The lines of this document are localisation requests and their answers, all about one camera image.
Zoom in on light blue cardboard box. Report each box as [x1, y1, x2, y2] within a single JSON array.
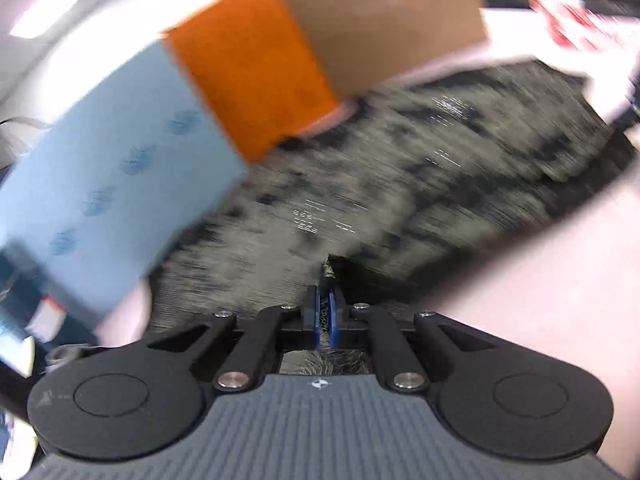
[[0, 40, 251, 322]]

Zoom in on ceiling light panel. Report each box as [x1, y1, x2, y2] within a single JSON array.
[[10, 0, 79, 39]]

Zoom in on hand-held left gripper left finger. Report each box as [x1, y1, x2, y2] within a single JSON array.
[[145, 285, 327, 394]]

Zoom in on red and white packet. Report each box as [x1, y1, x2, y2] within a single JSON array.
[[527, 0, 640, 52]]

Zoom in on brown cardboard box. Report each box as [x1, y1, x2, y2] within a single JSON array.
[[272, 0, 489, 99]]

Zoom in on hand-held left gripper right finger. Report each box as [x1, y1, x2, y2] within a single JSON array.
[[327, 285, 502, 394]]

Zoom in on orange cardboard box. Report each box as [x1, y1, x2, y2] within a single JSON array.
[[162, 0, 347, 164]]

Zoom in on dark blue insulated bottle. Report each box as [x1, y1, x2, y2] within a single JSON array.
[[0, 249, 101, 347]]

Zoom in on black beige lace-patterned garment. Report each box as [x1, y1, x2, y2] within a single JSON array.
[[150, 60, 636, 376]]

